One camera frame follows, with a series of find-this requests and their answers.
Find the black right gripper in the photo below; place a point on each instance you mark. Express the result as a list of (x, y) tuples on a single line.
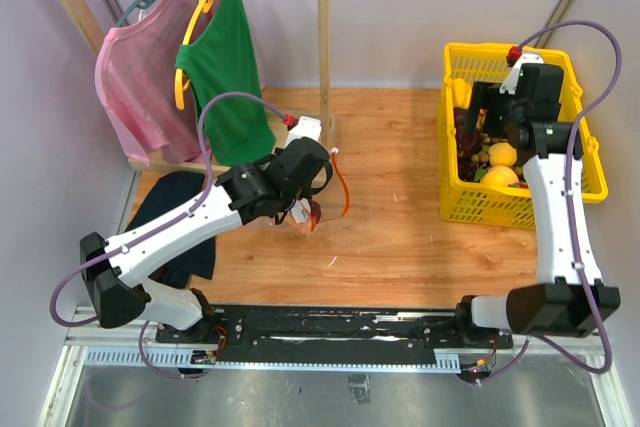
[(471, 120)]

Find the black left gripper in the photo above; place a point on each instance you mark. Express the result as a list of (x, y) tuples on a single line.
[(306, 192)]

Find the clear zip top bag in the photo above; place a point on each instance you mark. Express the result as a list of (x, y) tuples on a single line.
[(335, 203)]

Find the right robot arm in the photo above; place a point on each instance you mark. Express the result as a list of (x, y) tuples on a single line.
[(569, 297)]

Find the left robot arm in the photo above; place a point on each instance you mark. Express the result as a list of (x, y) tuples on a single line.
[(118, 275)]

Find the green tank top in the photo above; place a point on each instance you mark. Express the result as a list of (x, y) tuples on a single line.
[(221, 60)]

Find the yellow bell pepper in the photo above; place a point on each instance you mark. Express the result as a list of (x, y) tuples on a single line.
[(461, 93)]

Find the brown longan bunch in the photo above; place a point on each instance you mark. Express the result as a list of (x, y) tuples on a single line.
[(483, 143)]

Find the lower yellow peach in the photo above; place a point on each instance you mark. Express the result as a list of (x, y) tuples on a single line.
[(500, 176)]

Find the dark navy cloth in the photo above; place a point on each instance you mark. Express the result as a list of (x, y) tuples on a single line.
[(169, 192)]

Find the yellow hanger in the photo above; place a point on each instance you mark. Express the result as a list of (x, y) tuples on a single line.
[(182, 83)]

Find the pink shirt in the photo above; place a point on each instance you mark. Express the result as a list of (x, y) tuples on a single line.
[(134, 80)]

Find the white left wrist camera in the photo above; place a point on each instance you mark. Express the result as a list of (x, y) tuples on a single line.
[(306, 127)]

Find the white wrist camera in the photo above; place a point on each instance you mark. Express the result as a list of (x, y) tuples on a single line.
[(306, 127), (516, 58)]

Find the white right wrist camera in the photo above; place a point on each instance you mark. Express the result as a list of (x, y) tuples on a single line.
[(516, 58)]

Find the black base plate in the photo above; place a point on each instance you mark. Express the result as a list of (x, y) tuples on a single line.
[(333, 337)]

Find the aluminium rail frame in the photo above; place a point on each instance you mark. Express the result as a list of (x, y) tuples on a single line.
[(135, 344)]

